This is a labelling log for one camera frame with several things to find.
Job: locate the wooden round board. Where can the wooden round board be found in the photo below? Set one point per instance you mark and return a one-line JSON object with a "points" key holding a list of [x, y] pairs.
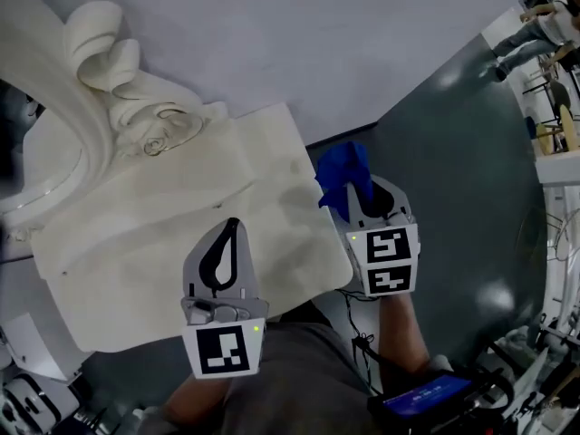
{"points": [[546, 138]]}

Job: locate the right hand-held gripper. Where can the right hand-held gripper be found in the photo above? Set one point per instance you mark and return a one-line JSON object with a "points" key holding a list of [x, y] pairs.
{"points": [[389, 247]]}

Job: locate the black phone with mount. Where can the black phone with mount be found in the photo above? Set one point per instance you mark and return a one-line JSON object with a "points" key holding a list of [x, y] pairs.
{"points": [[426, 397]]}

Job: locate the white dressing table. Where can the white dressing table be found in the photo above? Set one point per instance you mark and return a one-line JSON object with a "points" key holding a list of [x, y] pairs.
{"points": [[181, 243]]}

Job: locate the person's grey clothing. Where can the person's grey clothing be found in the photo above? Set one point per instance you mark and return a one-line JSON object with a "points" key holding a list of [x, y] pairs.
{"points": [[294, 379]]}

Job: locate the person's right forearm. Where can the person's right forearm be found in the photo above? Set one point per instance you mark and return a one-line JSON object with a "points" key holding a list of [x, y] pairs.
{"points": [[403, 333]]}

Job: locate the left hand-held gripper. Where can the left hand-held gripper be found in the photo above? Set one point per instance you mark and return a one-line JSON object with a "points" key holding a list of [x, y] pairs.
{"points": [[224, 351]]}

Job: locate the blue cloth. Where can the blue cloth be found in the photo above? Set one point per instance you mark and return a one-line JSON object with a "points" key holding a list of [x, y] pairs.
{"points": [[340, 170]]}

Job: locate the person's left forearm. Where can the person's left forearm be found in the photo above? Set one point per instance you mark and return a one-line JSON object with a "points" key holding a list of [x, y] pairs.
{"points": [[195, 401]]}

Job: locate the oval mirror ornate white frame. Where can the oval mirror ornate white frame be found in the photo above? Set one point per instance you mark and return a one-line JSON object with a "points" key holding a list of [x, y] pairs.
{"points": [[90, 61]]}

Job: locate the black metal chair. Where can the black metal chair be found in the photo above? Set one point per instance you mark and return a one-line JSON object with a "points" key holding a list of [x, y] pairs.
{"points": [[559, 93]]}

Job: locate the wooden oval board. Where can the wooden oval board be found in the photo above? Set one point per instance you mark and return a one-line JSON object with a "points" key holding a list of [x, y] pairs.
{"points": [[571, 127]]}

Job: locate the white display shelf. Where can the white display shelf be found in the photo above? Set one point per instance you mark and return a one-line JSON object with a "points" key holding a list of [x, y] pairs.
{"points": [[557, 170]]}

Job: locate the white cabinet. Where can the white cabinet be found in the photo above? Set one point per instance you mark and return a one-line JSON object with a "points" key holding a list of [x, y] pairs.
{"points": [[27, 347]]}

